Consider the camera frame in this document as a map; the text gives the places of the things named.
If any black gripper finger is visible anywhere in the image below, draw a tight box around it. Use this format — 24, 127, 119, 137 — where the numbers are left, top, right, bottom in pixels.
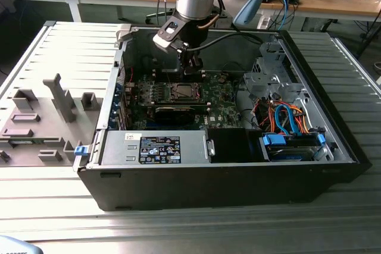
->
184, 54, 204, 76
177, 49, 191, 70

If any metal socket cover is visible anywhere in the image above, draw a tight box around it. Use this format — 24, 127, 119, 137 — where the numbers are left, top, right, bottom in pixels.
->
171, 82, 202, 101

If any CPU with silver top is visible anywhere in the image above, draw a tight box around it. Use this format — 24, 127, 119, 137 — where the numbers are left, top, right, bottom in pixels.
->
176, 85, 195, 98

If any CPU socket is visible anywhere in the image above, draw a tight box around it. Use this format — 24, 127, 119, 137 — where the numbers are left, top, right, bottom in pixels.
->
170, 82, 204, 102

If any green motherboard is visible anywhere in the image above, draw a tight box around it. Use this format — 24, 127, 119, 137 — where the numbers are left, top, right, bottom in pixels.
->
123, 71, 243, 131

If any black graphics card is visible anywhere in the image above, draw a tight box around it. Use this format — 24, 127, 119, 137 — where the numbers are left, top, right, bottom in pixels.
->
154, 105, 197, 127

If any small white device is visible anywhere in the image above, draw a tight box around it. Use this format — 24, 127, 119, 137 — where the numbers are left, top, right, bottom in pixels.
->
257, 12, 271, 30

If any metal drive cage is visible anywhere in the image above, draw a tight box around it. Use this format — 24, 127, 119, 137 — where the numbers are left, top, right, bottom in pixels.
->
242, 41, 305, 103

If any grey power supply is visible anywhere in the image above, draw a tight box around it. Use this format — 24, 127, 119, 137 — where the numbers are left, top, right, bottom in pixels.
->
100, 130, 209, 165

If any black PC case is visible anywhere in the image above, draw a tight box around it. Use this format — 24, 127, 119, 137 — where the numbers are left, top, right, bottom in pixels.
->
73, 24, 373, 212

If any hard disk in blue carrier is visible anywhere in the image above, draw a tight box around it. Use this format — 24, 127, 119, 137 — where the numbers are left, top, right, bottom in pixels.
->
258, 133, 327, 163

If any grey parts rack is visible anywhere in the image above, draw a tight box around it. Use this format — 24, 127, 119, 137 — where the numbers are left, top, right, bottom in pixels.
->
0, 72, 105, 168

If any grey rounded device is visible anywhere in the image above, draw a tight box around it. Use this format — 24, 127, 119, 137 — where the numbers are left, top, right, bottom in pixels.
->
0, 235, 41, 254

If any brown short cable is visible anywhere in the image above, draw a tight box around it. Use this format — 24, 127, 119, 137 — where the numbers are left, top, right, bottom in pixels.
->
197, 15, 220, 31

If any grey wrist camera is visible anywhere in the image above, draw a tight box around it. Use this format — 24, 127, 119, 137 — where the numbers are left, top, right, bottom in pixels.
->
152, 18, 189, 53

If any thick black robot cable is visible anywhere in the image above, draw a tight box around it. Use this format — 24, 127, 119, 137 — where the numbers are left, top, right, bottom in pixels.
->
186, 32, 263, 52

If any blue wire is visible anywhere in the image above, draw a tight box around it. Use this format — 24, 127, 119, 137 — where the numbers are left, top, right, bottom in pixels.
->
273, 103, 301, 136

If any orange wire bundle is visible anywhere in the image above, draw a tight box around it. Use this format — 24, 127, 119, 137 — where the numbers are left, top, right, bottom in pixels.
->
256, 100, 311, 135

